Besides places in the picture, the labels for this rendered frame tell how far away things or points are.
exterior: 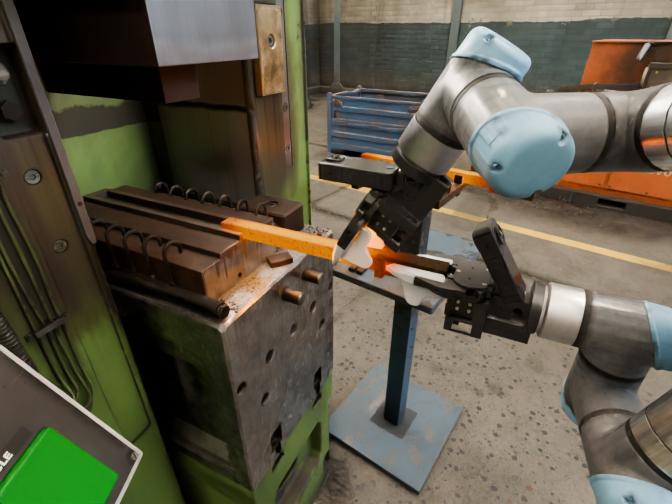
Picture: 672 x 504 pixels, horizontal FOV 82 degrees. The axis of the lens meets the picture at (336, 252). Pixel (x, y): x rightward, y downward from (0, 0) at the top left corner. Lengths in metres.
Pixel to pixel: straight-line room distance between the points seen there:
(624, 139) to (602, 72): 3.45
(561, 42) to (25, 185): 7.80
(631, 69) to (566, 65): 4.18
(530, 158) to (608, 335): 0.27
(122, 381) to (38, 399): 0.43
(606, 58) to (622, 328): 3.41
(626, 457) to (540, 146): 0.33
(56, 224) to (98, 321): 0.18
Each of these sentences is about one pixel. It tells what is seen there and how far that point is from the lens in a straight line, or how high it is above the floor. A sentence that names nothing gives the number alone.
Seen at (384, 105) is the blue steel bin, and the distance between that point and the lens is 4.39.
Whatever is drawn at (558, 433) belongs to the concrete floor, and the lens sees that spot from 1.80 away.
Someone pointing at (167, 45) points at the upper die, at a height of 1.29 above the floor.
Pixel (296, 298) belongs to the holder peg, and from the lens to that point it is 0.72.
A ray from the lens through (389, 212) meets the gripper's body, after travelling 0.52.
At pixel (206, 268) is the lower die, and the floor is 0.98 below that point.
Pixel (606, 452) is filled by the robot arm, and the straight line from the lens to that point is 0.55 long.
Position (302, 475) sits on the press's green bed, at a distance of 1.34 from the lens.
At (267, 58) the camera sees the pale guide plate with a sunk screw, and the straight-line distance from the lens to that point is 0.93.
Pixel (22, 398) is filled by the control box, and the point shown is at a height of 1.06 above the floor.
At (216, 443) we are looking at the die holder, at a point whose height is 0.53.
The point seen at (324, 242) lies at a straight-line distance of 0.62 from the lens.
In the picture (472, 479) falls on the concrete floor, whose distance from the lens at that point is 1.57.
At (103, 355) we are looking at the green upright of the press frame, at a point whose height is 0.84.
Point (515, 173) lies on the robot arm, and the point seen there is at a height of 1.20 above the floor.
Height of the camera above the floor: 1.31
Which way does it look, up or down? 30 degrees down
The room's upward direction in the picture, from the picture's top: straight up
